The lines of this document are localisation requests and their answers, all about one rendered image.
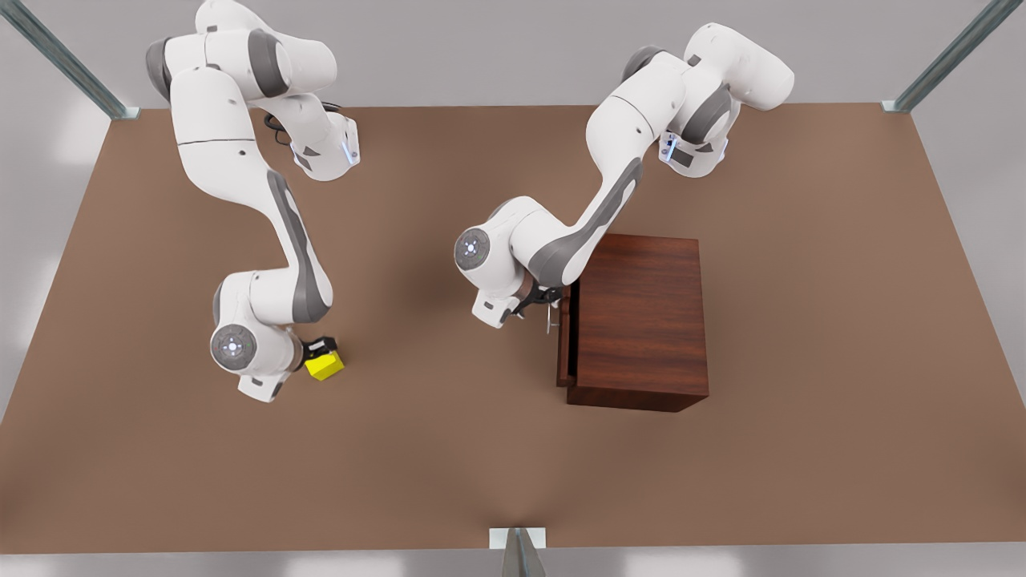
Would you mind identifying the yellow block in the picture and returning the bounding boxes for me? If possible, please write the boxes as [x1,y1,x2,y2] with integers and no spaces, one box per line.
[305,350,345,381]

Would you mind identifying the wooden drawer with metal handle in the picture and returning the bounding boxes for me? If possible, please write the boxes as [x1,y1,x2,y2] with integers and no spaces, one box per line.
[546,287,580,389]

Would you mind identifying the brown wooden cabinet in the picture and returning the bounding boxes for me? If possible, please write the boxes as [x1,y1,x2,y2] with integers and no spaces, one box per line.
[566,233,710,414]

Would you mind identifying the black cable loop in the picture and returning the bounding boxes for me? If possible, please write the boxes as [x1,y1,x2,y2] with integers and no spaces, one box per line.
[264,102,344,147]

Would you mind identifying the silver frame post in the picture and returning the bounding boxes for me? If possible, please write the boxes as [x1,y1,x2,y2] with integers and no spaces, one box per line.
[0,0,140,121]
[489,527,547,577]
[881,0,1026,114]

